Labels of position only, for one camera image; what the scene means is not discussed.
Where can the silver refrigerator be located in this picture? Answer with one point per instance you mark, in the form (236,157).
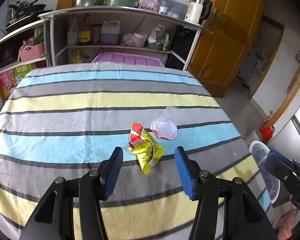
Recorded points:
(287,141)

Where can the pink utensil basket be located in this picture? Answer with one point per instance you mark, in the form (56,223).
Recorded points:
(148,5)

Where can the yellow snack wrapper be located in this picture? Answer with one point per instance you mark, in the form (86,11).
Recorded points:
(145,147)

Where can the white oil jug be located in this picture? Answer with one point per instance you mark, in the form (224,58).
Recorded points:
(110,32)

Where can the green basin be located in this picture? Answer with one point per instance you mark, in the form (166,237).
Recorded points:
(121,3)

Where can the paper towel roll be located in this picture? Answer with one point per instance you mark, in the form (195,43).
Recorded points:
(254,135)

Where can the striped table cloth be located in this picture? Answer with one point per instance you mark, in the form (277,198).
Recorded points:
(64,121)

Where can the steel bowl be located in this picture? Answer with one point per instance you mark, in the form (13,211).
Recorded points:
(85,3)

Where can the person's right hand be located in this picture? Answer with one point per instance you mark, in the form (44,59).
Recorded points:
(290,221)

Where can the metal kitchen shelf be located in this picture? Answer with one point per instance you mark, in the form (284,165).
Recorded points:
(143,33)

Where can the white trash bin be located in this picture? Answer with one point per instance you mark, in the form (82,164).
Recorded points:
(260,153)

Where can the white electric kettle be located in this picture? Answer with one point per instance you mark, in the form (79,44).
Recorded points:
(198,11)

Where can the wooden door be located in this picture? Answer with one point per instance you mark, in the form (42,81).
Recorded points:
(224,43)

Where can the clear plastic box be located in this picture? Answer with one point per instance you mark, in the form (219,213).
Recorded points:
(174,9)

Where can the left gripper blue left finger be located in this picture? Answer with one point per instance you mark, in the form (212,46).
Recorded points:
(109,172)

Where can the black wok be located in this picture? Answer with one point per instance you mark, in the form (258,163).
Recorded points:
(23,13)

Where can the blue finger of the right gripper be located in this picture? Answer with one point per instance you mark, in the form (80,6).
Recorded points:
(281,158)
(286,173)

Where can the pink plastic stool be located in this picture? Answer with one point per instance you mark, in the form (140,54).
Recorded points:
(133,59)

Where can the oil bottle yellow label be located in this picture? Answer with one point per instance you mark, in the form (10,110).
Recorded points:
(85,31)

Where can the pink storage basket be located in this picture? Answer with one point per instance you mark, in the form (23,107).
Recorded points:
(28,53)

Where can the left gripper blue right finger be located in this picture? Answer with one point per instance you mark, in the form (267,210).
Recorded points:
(188,171)

